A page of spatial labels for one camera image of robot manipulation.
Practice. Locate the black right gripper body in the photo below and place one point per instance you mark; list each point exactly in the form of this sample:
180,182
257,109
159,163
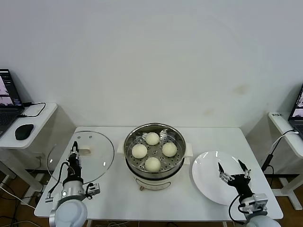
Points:
241,184

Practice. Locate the white steamed baozi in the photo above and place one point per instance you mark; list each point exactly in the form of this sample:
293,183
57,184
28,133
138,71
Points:
169,149
151,138
139,151
152,164

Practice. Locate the white side table with label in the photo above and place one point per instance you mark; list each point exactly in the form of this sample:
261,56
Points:
279,123

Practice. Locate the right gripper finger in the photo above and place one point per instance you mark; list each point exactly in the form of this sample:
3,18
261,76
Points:
225,177
247,172

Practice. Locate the black laptop with mouse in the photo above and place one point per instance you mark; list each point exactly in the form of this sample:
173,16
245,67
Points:
7,94

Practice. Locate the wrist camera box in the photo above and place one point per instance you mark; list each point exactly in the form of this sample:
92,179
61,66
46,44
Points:
94,189
260,201

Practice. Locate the round glass pot lid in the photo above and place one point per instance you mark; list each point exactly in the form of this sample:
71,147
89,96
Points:
99,151

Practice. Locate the stainless steel steamer basket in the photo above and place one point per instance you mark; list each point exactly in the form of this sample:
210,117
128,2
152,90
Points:
132,139

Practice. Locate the black computer mouse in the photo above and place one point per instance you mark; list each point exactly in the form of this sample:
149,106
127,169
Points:
23,131

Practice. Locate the white wall socket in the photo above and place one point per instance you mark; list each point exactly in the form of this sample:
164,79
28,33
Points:
40,156

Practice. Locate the dark laptop without mouse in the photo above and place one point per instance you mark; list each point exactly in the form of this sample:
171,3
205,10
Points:
298,123

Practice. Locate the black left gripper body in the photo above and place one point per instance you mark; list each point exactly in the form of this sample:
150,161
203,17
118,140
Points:
74,168

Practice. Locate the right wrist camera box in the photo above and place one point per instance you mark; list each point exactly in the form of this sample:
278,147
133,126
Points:
260,201

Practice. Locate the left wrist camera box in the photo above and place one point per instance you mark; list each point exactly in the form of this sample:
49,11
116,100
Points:
94,189

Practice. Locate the white side table with mouse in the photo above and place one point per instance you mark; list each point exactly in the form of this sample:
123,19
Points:
39,123

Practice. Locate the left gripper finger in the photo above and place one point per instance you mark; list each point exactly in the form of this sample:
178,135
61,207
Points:
75,150
79,157

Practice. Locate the white round plate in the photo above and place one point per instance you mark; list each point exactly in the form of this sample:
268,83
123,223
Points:
206,175

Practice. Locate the cream electric cooking pot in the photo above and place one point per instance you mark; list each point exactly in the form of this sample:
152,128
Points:
154,183

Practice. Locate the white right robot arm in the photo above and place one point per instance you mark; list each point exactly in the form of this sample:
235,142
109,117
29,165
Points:
260,218

